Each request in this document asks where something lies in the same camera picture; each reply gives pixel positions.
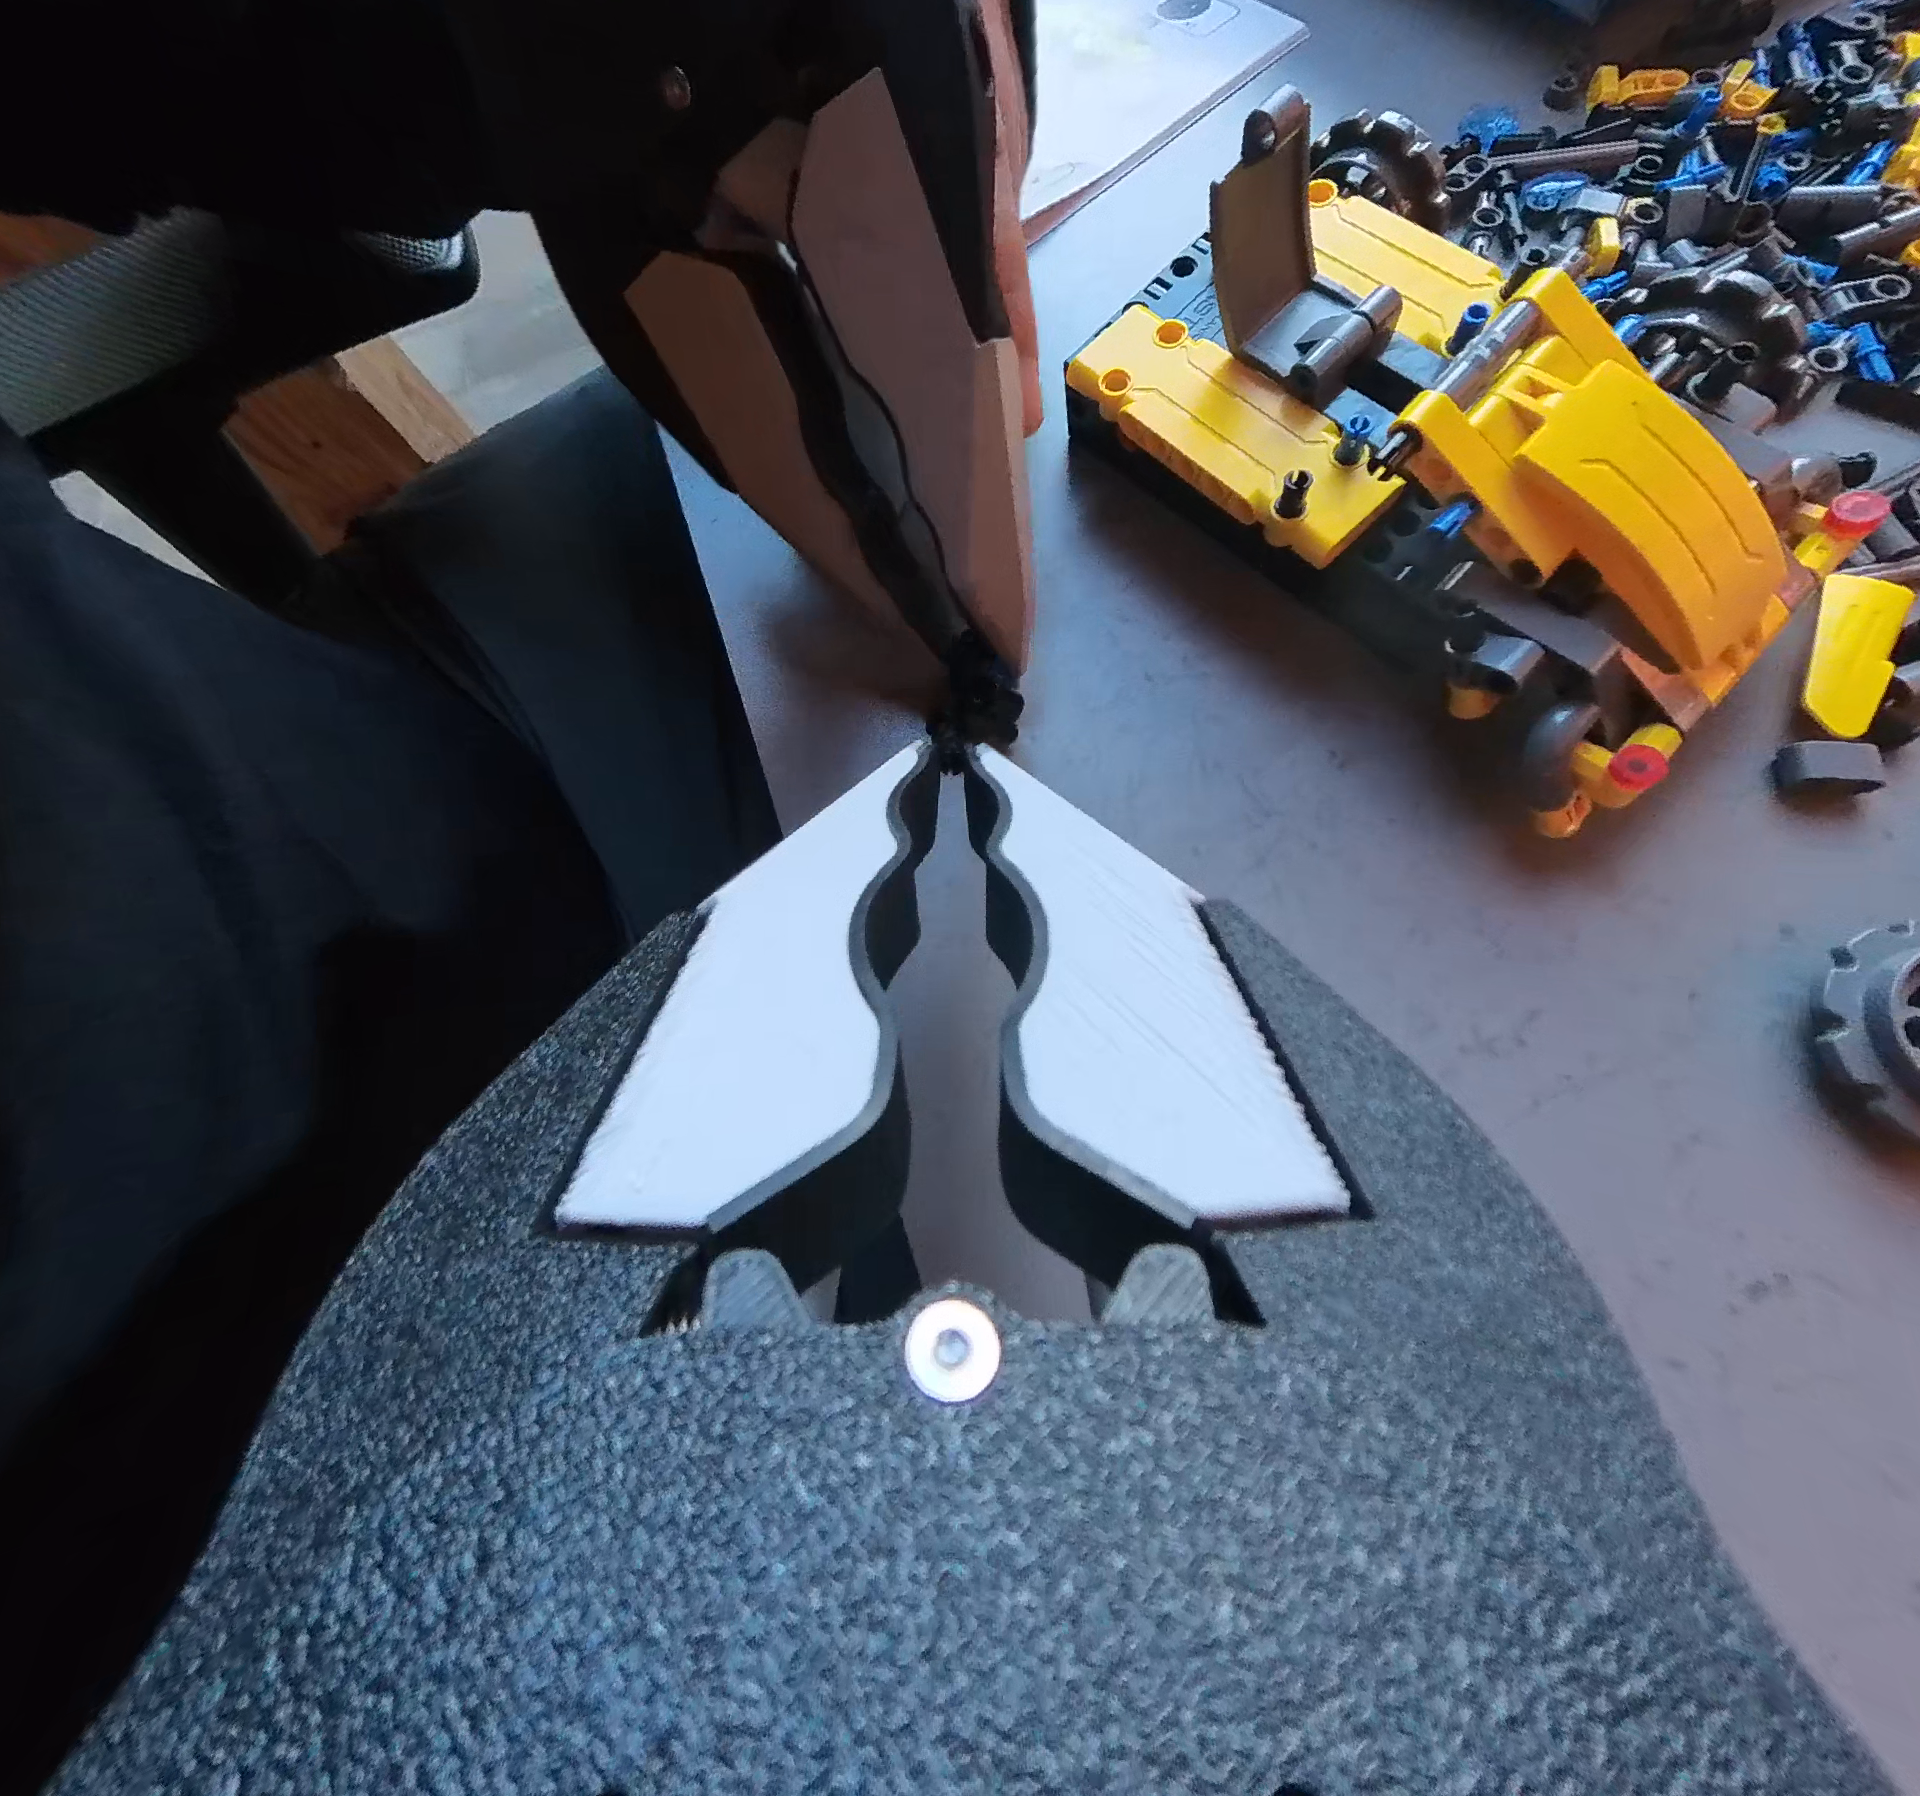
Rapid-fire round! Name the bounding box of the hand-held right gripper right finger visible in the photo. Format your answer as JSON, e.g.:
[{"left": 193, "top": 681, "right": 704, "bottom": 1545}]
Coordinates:
[{"left": 960, "top": 746, "right": 1353, "bottom": 1234}]

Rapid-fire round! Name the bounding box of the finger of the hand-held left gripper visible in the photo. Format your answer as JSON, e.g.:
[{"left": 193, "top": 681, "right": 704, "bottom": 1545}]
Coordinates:
[
  {"left": 622, "top": 122, "right": 962, "bottom": 660},
  {"left": 787, "top": 68, "right": 1040, "bottom": 679}
]

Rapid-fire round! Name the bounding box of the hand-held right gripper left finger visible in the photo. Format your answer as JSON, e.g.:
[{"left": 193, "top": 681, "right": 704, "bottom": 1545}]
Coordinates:
[{"left": 555, "top": 740, "right": 950, "bottom": 1254}]

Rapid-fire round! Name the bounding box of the black connector cluster blue pin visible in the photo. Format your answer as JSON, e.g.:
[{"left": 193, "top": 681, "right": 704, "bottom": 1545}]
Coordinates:
[{"left": 926, "top": 634, "right": 1027, "bottom": 777}]

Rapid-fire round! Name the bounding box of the grey desk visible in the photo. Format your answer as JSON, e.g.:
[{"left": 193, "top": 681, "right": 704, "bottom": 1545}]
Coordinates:
[{"left": 661, "top": 0, "right": 1920, "bottom": 1784}]

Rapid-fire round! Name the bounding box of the person's left hand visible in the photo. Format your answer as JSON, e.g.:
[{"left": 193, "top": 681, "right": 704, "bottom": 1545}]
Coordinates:
[{"left": 915, "top": 0, "right": 1048, "bottom": 436}]

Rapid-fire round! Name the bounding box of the wooden beam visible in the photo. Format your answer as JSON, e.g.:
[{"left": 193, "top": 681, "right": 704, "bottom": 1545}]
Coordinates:
[{"left": 0, "top": 212, "right": 482, "bottom": 553}]

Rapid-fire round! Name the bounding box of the open instruction booklet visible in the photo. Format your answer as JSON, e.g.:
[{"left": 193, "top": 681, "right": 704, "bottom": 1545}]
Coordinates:
[{"left": 1020, "top": 0, "right": 1309, "bottom": 246}]

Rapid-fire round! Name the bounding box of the black sprocket wheel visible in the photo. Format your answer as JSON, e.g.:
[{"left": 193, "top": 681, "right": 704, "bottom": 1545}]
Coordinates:
[
  {"left": 1309, "top": 108, "right": 1454, "bottom": 234},
  {"left": 1608, "top": 251, "right": 1794, "bottom": 381}
]

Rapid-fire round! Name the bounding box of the yellow toy vehicle model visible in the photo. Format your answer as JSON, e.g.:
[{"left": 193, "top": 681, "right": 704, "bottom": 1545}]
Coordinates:
[{"left": 1065, "top": 85, "right": 1877, "bottom": 838}]

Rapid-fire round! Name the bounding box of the grey sprocket wheel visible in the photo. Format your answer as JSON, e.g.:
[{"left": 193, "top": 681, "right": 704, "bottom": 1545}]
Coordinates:
[{"left": 1807, "top": 920, "right": 1920, "bottom": 1145}]

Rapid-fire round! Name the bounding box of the yellow curved panel brick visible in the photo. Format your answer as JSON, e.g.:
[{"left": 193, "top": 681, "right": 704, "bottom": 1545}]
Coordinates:
[{"left": 1800, "top": 573, "right": 1920, "bottom": 740}]

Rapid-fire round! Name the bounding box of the pile of loose building bricks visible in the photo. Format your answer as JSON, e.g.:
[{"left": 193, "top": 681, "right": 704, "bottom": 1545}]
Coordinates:
[{"left": 1477, "top": 0, "right": 1920, "bottom": 583}]

